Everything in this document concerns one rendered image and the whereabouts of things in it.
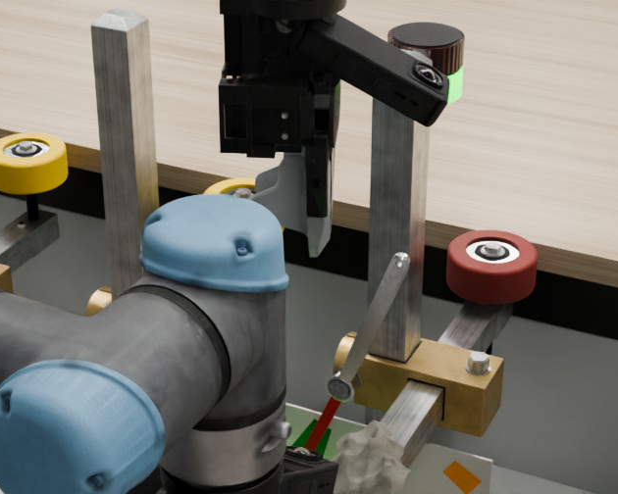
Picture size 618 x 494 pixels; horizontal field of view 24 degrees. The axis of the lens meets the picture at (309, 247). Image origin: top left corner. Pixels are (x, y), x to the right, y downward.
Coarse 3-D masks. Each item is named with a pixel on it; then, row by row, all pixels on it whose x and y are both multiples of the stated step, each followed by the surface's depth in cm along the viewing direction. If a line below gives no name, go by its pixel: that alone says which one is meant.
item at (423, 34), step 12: (408, 24) 113; (420, 24) 113; (432, 24) 113; (396, 36) 110; (408, 36) 110; (420, 36) 110; (432, 36) 110; (444, 36) 110; (456, 36) 110; (456, 72) 111
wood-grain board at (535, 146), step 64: (0, 0) 187; (64, 0) 187; (128, 0) 187; (192, 0) 187; (384, 0) 187; (448, 0) 187; (512, 0) 187; (576, 0) 187; (0, 64) 167; (64, 64) 167; (192, 64) 167; (512, 64) 167; (576, 64) 167; (0, 128) 152; (64, 128) 151; (192, 128) 151; (448, 128) 151; (512, 128) 151; (576, 128) 151; (192, 192) 144; (448, 192) 138; (512, 192) 138; (576, 192) 138; (576, 256) 128
